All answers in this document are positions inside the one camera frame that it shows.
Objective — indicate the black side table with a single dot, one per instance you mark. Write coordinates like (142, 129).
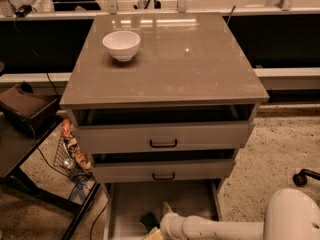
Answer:
(15, 149)

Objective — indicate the snack bag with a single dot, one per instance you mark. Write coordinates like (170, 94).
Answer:
(73, 147)

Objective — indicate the black power adapter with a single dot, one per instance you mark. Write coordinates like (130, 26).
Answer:
(23, 10)

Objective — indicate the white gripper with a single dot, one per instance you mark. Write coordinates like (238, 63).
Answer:
(170, 223)

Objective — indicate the white ceramic bowl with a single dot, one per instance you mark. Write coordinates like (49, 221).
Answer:
(122, 45)

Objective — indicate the wire basket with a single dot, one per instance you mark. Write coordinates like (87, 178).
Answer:
(61, 154)

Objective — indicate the metal can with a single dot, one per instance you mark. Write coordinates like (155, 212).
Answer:
(69, 163)

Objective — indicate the grey drawer cabinet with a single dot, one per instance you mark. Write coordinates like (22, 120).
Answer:
(188, 68)

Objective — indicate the grey middle drawer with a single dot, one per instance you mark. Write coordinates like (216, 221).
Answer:
(162, 166)

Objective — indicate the grey drawer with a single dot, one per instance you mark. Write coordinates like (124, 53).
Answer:
(136, 138)
(129, 202)
(162, 166)

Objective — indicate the grey bottom drawer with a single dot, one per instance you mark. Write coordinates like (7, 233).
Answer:
(129, 202)

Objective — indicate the dark brown box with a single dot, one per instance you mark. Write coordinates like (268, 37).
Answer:
(26, 110)

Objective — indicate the green yellow sponge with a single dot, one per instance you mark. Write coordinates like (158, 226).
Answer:
(149, 222)

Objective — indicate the grey top drawer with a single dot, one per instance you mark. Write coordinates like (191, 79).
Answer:
(136, 138)

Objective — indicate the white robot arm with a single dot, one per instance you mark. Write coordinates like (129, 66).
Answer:
(290, 215)

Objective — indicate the black chair caster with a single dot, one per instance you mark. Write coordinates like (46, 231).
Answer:
(301, 179)

